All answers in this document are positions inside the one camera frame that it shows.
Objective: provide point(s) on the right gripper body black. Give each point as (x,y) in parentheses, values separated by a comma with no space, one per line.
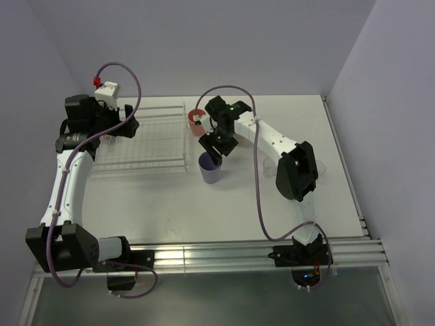
(223,142)

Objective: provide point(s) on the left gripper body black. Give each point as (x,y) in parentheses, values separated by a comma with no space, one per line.
(104,117)

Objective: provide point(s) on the purple plastic cup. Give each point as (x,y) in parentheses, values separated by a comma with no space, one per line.
(209,170)

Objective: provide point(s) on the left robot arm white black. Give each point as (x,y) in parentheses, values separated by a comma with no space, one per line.
(60,242)

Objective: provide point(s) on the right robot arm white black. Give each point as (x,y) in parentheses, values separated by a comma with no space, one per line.
(296,165)

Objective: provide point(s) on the clear acrylic dish rack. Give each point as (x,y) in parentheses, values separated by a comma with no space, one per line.
(160,144)

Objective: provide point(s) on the red plastic cup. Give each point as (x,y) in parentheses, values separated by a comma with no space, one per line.
(197,130)

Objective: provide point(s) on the clear glass near centre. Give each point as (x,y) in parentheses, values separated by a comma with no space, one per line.
(269,168)

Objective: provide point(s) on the clear glass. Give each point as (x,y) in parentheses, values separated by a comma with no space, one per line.
(269,168)
(321,168)

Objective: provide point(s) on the clear glass far right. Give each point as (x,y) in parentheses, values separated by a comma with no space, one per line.
(321,168)

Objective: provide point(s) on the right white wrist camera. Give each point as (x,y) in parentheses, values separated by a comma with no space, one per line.
(200,122)

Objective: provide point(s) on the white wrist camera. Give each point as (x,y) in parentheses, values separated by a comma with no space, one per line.
(108,94)
(200,122)

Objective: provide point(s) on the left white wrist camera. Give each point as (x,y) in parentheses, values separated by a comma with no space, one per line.
(108,94)

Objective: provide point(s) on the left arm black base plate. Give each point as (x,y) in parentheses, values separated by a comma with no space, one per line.
(136,258)

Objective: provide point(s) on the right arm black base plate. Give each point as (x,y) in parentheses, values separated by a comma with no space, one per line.
(298,255)

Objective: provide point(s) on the aluminium mounting rail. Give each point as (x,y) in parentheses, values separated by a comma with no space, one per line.
(190,226)

